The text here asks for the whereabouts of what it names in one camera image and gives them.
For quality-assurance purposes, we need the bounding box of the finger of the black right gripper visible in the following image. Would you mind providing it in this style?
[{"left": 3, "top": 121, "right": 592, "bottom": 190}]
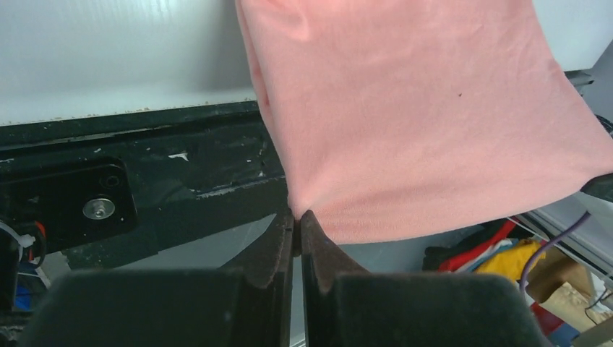
[{"left": 580, "top": 173, "right": 613, "bottom": 202}]

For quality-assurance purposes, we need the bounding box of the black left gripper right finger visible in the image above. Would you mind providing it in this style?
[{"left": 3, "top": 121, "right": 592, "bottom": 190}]
[{"left": 300, "top": 212, "right": 549, "bottom": 346}]

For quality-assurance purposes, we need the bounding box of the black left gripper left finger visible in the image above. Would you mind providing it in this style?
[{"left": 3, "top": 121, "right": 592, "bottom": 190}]
[{"left": 17, "top": 212, "right": 294, "bottom": 346}]

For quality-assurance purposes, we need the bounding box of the pink t shirt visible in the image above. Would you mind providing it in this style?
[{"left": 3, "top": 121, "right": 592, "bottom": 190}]
[{"left": 236, "top": 1, "right": 612, "bottom": 244}]

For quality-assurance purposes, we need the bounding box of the brown paper bag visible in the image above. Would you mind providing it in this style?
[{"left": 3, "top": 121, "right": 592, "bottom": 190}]
[{"left": 526, "top": 248, "right": 612, "bottom": 346}]

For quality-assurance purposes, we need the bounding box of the colourful clothes pile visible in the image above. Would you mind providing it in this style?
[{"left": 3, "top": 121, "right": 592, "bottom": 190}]
[{"left": 421, "top": 219, "right": 544, "bottom": 282}]

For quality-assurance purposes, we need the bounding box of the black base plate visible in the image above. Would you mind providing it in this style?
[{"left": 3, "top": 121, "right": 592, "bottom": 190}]
[{"left": 1, "top": 101, "right": 287, "bottom": 269}]

